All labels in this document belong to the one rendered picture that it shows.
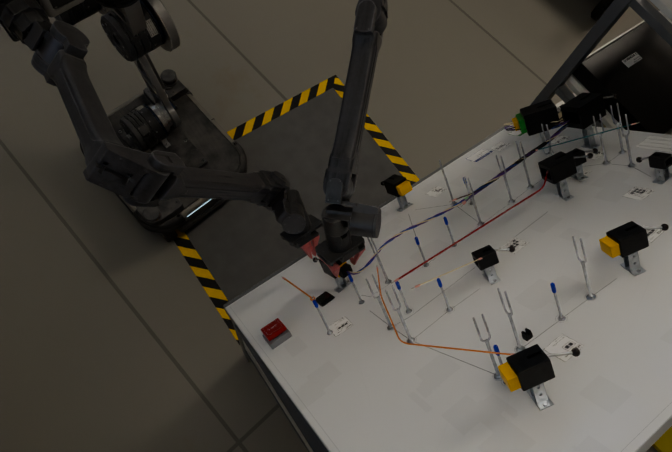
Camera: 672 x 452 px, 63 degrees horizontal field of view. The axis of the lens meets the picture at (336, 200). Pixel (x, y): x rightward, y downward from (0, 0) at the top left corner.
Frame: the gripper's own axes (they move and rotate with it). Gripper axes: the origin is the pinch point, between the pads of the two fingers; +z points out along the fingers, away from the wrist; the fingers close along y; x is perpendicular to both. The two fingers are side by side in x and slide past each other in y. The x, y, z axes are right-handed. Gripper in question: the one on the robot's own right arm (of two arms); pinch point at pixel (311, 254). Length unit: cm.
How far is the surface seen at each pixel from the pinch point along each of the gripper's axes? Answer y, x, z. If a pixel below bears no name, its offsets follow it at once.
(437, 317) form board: 5.3, -42.7, 0.0
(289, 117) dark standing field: 64, 129, 20
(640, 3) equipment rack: 95, -34, -33
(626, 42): 121, -15, -10
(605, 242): 32, -64, -12
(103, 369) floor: -69, 93, 60
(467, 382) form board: -4, -60, -3
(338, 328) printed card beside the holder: -9.9, -24.9, 2.9
